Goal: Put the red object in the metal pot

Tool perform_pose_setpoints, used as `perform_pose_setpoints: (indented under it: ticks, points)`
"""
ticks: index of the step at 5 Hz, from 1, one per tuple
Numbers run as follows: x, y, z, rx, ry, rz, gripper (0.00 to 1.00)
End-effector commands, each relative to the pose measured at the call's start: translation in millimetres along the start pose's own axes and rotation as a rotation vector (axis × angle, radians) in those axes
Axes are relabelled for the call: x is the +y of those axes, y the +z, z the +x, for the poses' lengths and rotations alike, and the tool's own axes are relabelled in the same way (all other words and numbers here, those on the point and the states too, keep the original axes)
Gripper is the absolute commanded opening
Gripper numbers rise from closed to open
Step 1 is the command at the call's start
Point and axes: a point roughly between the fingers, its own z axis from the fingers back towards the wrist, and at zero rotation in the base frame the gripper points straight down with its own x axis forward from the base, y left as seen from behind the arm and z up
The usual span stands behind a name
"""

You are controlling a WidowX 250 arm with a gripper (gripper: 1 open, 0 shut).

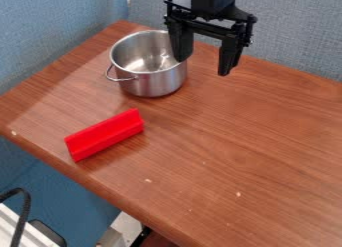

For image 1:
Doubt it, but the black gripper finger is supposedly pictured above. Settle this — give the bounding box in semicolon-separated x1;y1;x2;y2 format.
218;41;242;76
169;20;194;62

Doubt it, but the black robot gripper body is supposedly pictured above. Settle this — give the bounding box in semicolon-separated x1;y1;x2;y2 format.
165;0;258;46

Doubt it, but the red plastic block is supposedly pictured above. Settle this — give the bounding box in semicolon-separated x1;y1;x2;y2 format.
64;108;145;162

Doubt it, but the stainless steel pot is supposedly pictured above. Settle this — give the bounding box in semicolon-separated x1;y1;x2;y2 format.
104;30;187;98

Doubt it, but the black box under table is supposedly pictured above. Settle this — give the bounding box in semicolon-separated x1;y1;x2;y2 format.
28;219;68;247

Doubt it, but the white ribbed panel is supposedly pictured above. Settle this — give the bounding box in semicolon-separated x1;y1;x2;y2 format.
0;202;62;247

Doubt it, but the white table leg bracket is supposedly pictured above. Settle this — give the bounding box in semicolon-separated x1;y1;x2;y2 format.
96;212;143;247

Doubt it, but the black cable loop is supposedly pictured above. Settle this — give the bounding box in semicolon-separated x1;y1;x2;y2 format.
0;187;32;247

